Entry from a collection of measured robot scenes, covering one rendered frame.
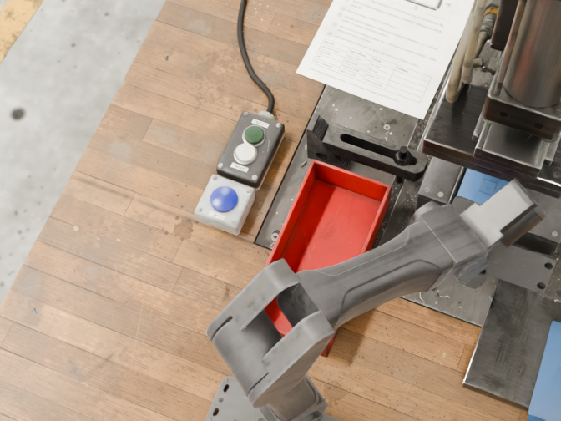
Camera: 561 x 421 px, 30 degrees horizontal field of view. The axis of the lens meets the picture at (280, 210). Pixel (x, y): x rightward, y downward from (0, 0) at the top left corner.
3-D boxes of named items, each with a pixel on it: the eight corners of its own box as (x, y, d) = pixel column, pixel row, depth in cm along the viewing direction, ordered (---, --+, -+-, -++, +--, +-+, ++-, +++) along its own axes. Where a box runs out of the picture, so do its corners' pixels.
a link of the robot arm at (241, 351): (301, 366, 134) (258, 301, 104) (331, 409, 132) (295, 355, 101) (261, 393, 134) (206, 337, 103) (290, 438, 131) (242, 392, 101)
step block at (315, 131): (307, 157, 156) (305, 129, 148) (315, 141, 157) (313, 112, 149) (347, 171, 155) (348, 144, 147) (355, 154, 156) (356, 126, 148)
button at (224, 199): (206, 210, 152) (204, 205, 150) (218, 187, 153) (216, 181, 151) (232, 220, 151) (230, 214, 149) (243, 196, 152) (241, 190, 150)
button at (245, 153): (233, 163, 154) (232, 156, 153) (241, 146, 156) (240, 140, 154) (251, 169, 154) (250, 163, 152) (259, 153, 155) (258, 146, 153)
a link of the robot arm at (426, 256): (454, 188, 115) (232, 278, 98) (505, 251, 112) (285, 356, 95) (408, 250, 124) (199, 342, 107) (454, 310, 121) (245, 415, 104)
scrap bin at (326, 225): (246, 327, 146) (243, 313, 141) (313, 176, 155) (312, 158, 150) (326, 357, 144) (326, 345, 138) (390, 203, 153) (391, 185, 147)
